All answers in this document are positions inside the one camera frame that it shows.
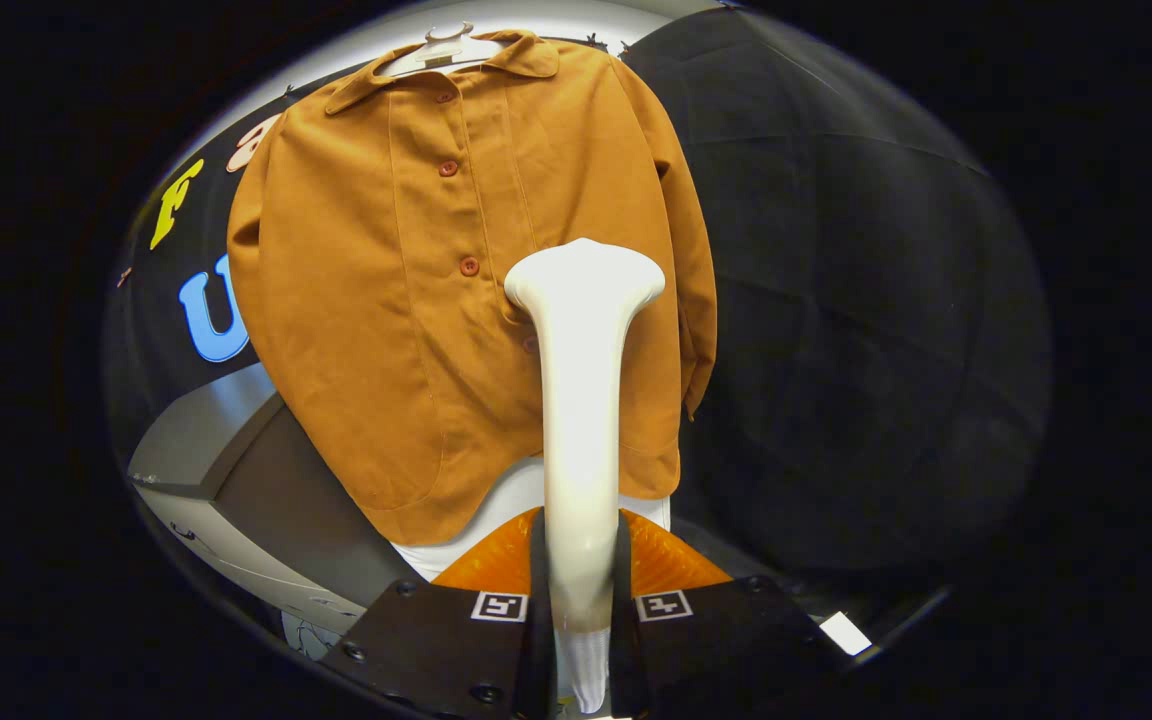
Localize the white mannequin torso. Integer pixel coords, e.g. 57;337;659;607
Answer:
376;22;672;581

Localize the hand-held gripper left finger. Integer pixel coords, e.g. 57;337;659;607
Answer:
321;508;557;720

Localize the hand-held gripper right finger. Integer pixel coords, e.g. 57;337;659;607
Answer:
608;510;842;720

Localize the grey cabinet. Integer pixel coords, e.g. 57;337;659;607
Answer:
128;362;427;636

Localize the white garment steamer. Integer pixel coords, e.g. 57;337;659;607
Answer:
503;238;667;716

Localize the orange button-up shirt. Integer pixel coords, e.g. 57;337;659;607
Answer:
226;28;719;546

